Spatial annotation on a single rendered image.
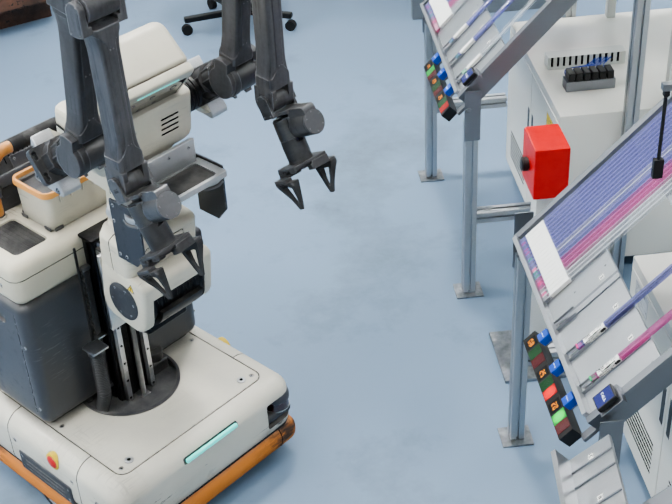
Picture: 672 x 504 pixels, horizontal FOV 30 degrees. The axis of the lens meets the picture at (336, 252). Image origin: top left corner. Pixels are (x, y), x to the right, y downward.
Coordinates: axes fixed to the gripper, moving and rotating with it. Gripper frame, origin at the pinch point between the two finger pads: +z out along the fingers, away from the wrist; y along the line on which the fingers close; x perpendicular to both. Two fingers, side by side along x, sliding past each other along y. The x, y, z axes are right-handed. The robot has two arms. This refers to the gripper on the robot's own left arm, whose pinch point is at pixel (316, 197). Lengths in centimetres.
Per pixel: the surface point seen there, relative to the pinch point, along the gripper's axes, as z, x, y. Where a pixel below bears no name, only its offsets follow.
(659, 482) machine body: 105, -21, 51
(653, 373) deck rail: 52, -64, 15
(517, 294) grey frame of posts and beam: 50, 4, 51
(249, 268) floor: 42, 136, 58
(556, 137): 21, 7, 88
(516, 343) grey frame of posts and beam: 65, 12, 51
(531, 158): 23, 12, 80
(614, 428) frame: 60, -58, 6
